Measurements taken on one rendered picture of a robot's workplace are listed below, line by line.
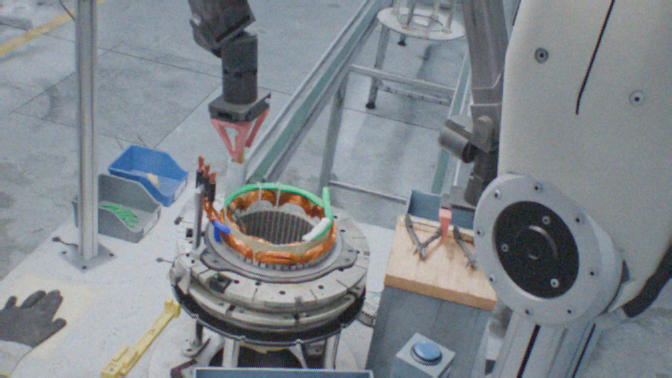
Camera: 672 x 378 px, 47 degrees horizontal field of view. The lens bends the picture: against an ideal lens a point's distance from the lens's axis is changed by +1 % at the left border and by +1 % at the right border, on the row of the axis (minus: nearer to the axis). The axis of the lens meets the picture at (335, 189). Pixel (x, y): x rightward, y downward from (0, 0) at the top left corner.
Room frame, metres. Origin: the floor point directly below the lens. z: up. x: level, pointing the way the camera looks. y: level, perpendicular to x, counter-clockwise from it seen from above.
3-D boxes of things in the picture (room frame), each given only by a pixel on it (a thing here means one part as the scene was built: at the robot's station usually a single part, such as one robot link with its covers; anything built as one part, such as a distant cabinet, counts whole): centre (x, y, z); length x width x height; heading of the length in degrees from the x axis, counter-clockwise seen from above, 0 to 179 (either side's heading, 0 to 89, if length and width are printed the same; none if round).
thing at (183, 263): (0.95, 0.20, 1.07); 0.04 x 0.02 x 0.05; 40
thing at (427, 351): (0.91, -0.18, 1.04); 0.04 x 0.04 x 0.01
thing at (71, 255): (1.32, 0.50, 0.78); 0.09 x 0.09 x 0.01; 57
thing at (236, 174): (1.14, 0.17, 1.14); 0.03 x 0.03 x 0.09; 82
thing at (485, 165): (1.16, -0.24, 1.26); 0.07 x 0.06 x 0.07; 45
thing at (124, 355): (1.09, 0.31, 0.80); 0.22 x 0.04 x 0.03; 165
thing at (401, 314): (1.15, -0.21, 0.91); 0.19 x 0.19 x 0.26; 84
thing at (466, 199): (1.16, -0.25, 1.20); 0.10 x 0.07 x 0.07; 85
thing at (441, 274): (1.15, -0.21, 1.05); 0.20 x 0.19 x 0.02; 174
